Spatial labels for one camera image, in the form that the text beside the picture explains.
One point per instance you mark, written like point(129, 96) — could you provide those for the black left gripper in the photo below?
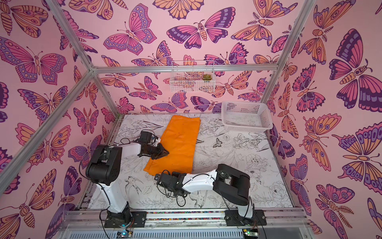
point(161, 153)

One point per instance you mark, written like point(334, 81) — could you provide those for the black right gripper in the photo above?
point(164, 182)

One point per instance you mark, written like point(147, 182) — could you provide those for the orange long pants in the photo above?
point(179, 138)

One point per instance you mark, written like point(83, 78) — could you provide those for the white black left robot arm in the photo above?
point(104, 169)

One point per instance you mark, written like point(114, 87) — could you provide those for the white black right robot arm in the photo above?
point(231, 184)

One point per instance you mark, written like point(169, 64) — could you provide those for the white plastic laundry basket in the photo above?
point(251, 117)

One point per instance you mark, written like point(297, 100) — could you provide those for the small green potted succulent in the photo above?
point(207, 77)

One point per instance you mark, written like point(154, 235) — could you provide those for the aluminium cage frame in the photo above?
point(52, 61)

